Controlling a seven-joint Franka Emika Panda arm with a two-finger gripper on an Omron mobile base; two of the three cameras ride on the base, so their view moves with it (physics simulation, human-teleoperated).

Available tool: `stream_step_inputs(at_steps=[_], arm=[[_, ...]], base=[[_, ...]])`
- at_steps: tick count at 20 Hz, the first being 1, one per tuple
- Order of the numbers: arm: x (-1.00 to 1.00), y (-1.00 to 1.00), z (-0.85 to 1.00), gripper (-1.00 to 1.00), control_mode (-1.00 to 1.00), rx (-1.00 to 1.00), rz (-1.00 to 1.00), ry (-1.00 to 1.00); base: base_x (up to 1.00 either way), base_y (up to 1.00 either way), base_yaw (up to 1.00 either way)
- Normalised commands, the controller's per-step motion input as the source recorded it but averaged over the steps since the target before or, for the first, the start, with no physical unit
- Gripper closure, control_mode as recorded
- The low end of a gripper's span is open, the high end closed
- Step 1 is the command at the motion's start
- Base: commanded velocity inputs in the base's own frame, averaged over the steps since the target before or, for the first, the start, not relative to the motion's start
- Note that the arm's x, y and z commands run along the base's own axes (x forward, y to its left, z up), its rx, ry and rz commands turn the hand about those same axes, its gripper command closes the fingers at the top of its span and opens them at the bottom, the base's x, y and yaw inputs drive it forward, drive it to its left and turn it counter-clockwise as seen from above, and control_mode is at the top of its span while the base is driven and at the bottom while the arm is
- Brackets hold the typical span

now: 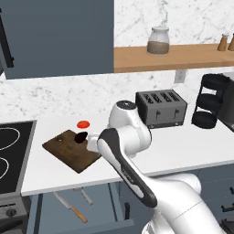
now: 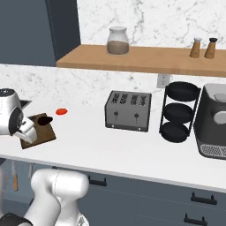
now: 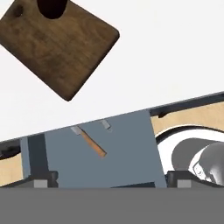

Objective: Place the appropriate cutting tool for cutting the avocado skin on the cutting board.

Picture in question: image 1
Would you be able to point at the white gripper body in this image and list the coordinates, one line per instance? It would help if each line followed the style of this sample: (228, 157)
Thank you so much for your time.
(92, 143)

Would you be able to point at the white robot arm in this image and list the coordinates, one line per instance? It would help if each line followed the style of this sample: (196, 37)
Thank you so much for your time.
(170, 198)

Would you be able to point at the dark avocado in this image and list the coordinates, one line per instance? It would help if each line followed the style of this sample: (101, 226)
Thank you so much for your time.
(81, 137)

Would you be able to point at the brown wooden cutting board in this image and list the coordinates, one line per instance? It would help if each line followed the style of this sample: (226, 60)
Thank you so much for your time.
(71, 152)

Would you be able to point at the red tomato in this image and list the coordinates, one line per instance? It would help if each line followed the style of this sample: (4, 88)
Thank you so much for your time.
(83, 124)

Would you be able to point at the small grey knife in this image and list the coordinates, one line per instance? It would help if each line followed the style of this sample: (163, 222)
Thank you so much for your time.
(85, 196)

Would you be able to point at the blue open drawer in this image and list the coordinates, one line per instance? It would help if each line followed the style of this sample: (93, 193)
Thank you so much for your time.
(97, 213)

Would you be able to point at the grey four-slot toaster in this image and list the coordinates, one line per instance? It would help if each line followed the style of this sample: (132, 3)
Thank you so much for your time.
(161, 111)

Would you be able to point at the black hob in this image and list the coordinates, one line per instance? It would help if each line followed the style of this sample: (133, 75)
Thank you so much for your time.
(15, 158)

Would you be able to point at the black oven knob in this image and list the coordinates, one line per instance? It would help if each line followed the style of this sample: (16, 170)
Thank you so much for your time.
(11, 212)

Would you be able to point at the grey oven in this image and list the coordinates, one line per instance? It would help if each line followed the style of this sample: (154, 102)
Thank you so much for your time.
(12, 218)

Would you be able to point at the glass jar with brown contents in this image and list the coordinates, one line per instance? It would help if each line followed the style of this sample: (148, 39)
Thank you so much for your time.
(158, 42)

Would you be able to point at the blue base cupboards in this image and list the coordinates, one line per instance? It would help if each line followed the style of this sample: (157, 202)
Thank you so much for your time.
(218, 189)

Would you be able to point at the brown shaker with grey cap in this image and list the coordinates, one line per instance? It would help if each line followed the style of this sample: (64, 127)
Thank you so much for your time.
(223, 44)
(231, 44)

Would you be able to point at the white wall socket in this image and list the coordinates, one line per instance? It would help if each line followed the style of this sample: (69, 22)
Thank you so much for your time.
(180, 76)

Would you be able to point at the dark blue wall cupboard door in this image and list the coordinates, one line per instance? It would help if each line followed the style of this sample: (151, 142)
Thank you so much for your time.
(61, 36)

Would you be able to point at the wooden wall shelf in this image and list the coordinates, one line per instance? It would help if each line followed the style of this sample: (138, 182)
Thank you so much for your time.
(182, 59)

